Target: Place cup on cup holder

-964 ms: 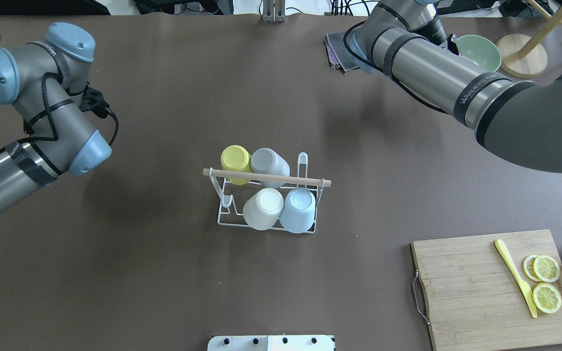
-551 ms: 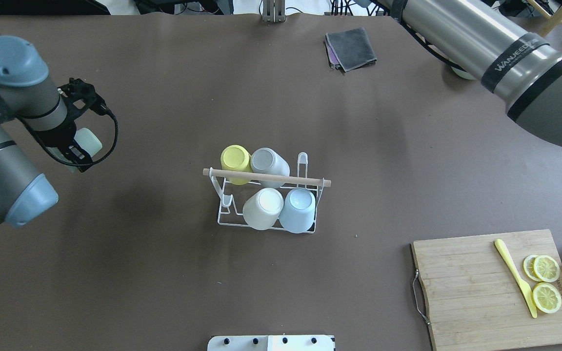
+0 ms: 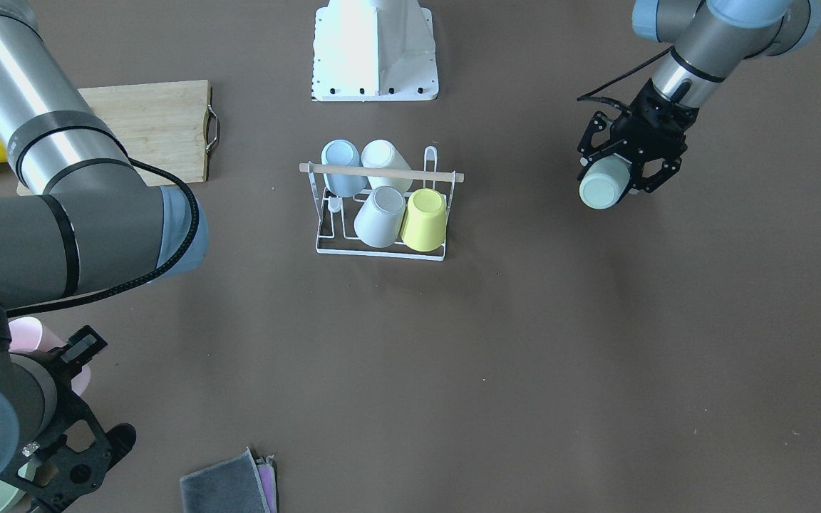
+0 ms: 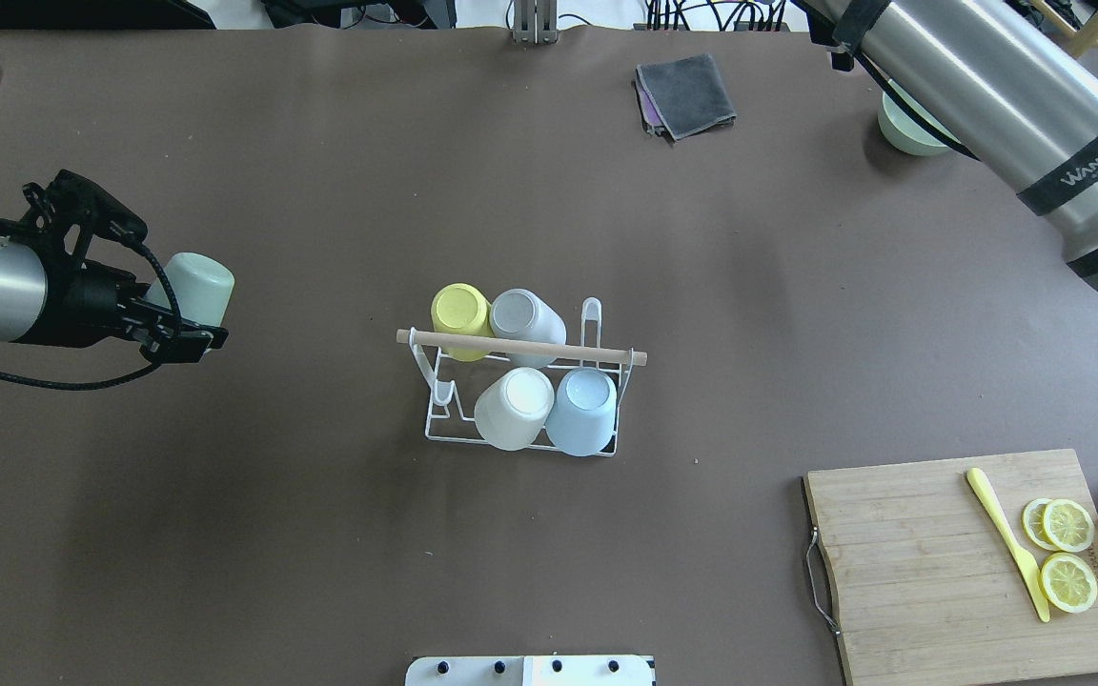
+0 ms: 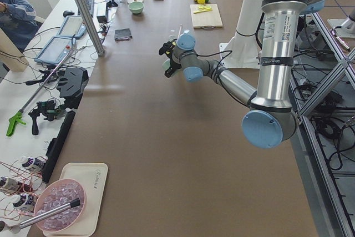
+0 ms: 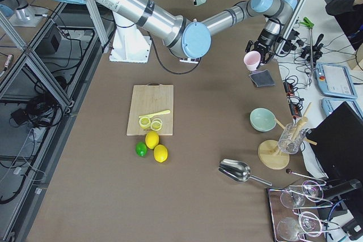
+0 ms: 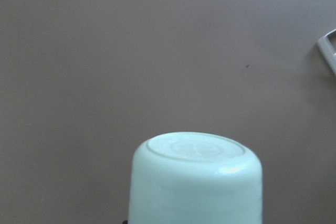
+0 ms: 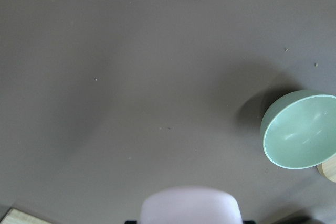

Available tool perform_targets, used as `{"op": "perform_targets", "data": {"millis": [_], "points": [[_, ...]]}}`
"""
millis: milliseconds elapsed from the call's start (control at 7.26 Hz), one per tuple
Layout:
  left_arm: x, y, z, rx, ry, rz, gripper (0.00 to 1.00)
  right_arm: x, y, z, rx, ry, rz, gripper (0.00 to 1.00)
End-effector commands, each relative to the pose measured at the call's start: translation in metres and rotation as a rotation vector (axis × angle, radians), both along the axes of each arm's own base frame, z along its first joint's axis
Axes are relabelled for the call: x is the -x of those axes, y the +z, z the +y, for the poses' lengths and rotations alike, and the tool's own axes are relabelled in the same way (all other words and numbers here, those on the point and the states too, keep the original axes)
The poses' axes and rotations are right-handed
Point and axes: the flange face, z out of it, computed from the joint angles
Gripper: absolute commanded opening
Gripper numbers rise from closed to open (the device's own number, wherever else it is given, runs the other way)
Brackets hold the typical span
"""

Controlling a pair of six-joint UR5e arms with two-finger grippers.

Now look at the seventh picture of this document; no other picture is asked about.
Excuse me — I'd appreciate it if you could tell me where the green cup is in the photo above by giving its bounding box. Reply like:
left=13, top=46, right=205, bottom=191
left=128, top=132, right=263, bottom=223

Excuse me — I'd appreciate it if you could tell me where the white wire cup rack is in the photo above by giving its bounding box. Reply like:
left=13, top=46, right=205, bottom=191
left=317, top=29, right=335, bottom=75

